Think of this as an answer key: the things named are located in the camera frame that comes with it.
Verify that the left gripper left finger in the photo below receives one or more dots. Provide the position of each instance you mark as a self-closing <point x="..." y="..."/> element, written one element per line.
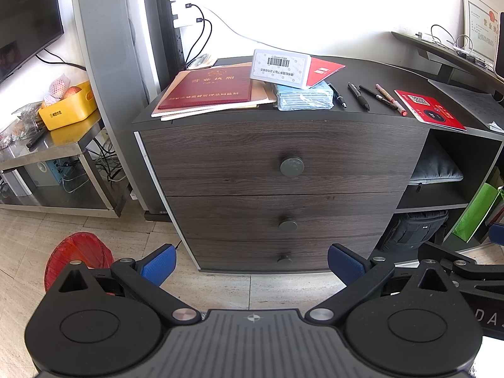
<point x="143" y="279"/>

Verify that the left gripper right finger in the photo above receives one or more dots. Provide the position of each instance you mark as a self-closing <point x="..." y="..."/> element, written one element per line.
<point x="363" y="280"/>

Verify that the drawer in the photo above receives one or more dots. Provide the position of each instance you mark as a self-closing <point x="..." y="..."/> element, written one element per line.
<point x="280" y="157"/>
<point x="262" y="256"/>
<point x="283" y="217"/>

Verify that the dark wood drawer cabinet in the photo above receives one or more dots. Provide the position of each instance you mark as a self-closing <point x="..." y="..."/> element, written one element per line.
<point x="475" y="150"/>

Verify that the black backpack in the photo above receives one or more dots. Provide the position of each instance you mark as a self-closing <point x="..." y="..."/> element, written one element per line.
<point x="408" y="231"/>

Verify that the red mesh waste bin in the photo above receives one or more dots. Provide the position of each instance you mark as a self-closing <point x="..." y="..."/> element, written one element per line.
<point x="82" y="246"/>

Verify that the green paper bag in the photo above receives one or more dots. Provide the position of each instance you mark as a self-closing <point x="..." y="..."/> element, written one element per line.
<point x="476" y="211"/>

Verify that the grey cushion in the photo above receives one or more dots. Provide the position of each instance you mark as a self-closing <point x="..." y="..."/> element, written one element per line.
<point x="435" y="166"/>

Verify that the red tipped pen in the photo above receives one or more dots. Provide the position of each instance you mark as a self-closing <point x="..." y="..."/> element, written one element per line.
<point x="401" y="110"/>

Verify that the grey paper sheet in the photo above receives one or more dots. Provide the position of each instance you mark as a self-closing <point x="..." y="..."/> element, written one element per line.
<point x="481" y="106"/>

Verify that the thick black marker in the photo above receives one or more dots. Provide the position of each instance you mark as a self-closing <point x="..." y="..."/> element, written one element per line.
<point x="358" y="96"/>

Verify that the red QR code card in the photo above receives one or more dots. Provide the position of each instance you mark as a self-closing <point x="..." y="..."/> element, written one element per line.
<point x="428" y="110"/>

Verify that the yellow plastic basket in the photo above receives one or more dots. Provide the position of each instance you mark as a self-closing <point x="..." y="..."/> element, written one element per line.
<point x="71" y="110"/>

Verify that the slim black pen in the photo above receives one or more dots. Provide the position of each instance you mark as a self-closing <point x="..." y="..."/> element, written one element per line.
<point x="378" y="97"/>

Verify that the dark red certificate book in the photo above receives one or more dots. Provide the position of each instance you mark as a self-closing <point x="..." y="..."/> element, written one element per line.
<point x="210" y="86"/>

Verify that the beige paper folder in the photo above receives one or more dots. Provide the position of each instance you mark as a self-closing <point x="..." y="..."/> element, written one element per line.
<point x="261" y="93"/>

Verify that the red booklet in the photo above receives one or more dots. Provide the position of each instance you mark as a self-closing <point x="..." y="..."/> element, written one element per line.
<point x="319" y="70"/>

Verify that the framed certificate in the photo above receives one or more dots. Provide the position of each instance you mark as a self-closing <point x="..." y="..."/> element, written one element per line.
<point x="481" y="26"/>

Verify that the black television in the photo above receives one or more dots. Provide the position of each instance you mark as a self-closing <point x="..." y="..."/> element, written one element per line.
<point x="26" y="27"/>

